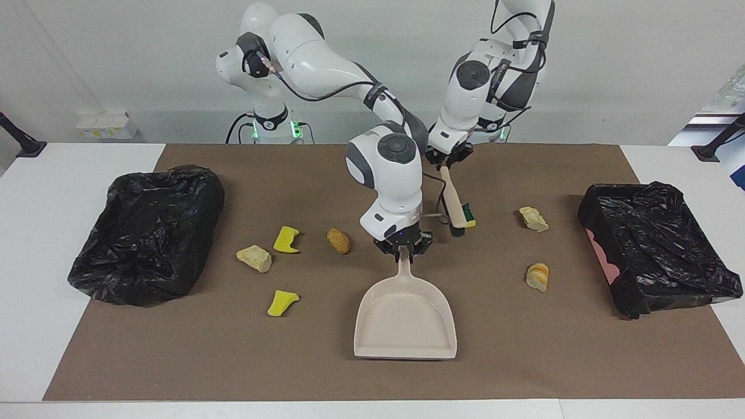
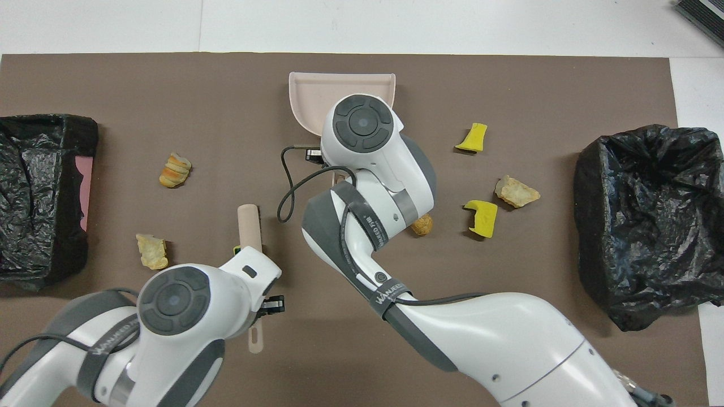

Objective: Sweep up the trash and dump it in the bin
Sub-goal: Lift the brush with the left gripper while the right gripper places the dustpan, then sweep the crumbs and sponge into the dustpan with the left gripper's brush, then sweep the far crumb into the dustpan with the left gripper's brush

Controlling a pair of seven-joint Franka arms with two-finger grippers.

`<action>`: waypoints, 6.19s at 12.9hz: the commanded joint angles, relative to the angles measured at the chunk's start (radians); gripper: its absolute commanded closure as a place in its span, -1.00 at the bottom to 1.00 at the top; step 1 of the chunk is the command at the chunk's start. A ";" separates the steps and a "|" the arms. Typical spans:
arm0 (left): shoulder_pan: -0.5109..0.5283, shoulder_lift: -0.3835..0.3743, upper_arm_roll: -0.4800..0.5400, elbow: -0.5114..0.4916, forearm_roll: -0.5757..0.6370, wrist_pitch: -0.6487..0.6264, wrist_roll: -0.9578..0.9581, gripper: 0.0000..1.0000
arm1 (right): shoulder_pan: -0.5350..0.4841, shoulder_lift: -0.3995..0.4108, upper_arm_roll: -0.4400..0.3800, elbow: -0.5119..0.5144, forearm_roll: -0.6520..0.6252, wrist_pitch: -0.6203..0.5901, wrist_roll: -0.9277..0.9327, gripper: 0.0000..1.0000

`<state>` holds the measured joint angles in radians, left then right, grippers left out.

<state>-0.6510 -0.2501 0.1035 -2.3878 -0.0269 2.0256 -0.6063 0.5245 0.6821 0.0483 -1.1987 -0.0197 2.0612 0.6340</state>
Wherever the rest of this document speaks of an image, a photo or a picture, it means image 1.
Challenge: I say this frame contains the beige hand brush black bristles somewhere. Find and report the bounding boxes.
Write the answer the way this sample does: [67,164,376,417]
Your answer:
[438,165,473,236]

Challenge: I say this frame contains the brown cracked sponge lump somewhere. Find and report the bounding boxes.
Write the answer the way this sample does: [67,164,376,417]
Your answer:
[327,228,352,255]

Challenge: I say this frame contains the beige plastic dustpan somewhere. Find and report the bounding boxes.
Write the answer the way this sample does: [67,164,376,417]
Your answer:
[353,244,458,360]

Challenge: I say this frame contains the pale cream sponge chunk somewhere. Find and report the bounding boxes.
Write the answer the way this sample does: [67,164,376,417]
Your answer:
[236,244,273,274]
[519,206,549,233]

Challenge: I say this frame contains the yellow notched sponge piece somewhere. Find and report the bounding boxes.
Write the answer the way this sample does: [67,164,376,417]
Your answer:
[273,226,301,254]

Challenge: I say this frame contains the yellow sponge wedge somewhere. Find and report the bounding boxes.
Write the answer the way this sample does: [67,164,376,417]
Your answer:
[267,289,301,318]

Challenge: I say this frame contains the orange striped sponge chunk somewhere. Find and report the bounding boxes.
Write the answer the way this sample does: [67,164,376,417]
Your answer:
[526,262,549,293]

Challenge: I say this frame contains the pink plastic bin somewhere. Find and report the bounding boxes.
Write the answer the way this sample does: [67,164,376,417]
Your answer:
[585,228,622,286]

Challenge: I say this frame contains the black plastic trash bag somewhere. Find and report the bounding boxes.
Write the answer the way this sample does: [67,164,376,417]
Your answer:
[68,165,226,307]
[577,181,744,319]

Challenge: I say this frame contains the brown table mat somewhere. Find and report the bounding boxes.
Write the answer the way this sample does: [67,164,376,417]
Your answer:
[42,143,745,402]

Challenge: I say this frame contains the black clamp stand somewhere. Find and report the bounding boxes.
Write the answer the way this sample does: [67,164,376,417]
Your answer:
[0,112,47,159]
[691,113,745,162]

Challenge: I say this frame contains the white power strip box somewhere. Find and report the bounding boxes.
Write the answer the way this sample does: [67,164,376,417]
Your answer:
[76,112,139,140]

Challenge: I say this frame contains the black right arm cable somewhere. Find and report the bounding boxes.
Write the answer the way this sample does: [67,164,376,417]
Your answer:
[250,49,452,225]

